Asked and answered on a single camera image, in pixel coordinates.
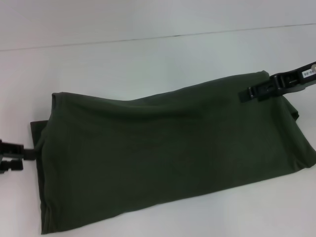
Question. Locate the dark green FREE T-shirt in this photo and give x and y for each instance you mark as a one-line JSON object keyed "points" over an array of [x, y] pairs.
{"points": [[168, 158]]}

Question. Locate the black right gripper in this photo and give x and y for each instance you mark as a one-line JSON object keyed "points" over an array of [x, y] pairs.
{"points": [[293, 79]]}

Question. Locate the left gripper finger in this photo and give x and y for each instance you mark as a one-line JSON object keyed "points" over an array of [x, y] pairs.
{"points": [[11, 166], [17, 150]]}

